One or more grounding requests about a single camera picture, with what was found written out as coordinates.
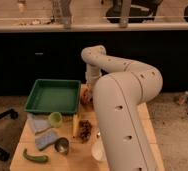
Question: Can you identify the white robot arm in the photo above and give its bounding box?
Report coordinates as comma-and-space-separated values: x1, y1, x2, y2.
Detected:
81, 45, 163, 171

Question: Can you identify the small green cup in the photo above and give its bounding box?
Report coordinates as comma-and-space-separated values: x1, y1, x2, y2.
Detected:
48, 112, 62, 128

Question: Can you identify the metal measuring cup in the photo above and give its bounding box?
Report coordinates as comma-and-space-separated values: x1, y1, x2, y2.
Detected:
54, 137, 69, 155

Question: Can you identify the white paper cup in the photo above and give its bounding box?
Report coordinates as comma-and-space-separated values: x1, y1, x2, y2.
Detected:
91, 140, 106, 162

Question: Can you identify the orange plate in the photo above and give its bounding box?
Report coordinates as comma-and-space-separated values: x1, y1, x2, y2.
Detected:
80, 88, 93, 106

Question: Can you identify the yellow banana piece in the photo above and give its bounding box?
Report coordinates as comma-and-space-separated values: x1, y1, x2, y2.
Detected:
72, 114, 79, 138

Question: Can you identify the brown grape cluster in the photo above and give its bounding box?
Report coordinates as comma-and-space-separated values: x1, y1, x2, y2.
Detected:
79, 120, 92, 142

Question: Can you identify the green plastic tray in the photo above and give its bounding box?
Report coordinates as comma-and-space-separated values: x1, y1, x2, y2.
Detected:
25, 79, 81, 115

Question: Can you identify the light blue cloth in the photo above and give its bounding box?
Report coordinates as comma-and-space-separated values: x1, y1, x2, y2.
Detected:
27, 114, 51, 135

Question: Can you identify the blue sponge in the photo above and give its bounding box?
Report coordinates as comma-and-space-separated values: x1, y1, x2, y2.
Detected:
35, 130, 58, 151

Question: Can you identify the dark cabinet counter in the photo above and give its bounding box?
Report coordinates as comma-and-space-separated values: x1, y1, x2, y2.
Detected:
0, 30, 188, 95

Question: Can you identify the green pepper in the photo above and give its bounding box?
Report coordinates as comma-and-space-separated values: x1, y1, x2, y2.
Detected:
23, 150, 49, 163

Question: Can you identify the black office chair base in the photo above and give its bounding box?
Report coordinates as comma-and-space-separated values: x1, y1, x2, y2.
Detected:
0, 109, 19, 163

